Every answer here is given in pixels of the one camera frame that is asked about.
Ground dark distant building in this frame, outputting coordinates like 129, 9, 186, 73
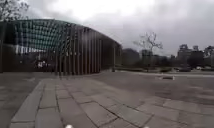
121, 47, 142, 68

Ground dark curved-roof building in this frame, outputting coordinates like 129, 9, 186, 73
0, 18, 123, 76

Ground grey stone paved plaza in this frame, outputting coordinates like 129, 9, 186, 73
0, 70, 214, 128

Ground bare tree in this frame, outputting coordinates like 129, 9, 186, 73
0, 0, 30, 23
132, 31, 165, 73

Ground low pale block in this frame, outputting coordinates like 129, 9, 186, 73
156, 75, 176, 81

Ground distant buildings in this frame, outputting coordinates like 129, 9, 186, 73
141, 43, 214, 70

